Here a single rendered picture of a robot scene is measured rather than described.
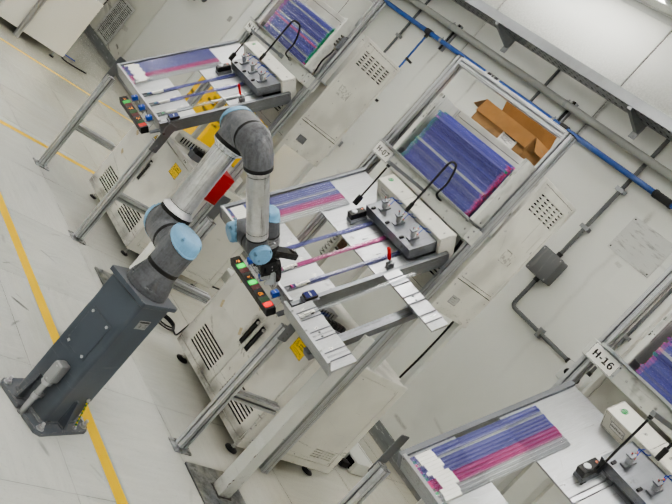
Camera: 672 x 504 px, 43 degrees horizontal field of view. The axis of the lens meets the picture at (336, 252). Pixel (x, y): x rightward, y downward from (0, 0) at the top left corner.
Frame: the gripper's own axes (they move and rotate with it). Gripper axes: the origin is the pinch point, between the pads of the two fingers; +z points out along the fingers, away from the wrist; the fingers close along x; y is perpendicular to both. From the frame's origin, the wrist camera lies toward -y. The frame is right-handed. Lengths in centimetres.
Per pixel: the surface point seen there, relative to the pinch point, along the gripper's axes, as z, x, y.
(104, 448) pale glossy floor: 26, 24, 76
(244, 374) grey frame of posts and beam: 27.2, 13.8, 19.3
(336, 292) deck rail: 4.6, 10.0, -21.2
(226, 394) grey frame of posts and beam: 34.6, 13.8, 26.9
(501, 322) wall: 123, -39, -162
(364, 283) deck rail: 4.8, 10.0, -33.6
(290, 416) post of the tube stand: 32.0, 36.1, 11.0
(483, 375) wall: 142, -24, -142
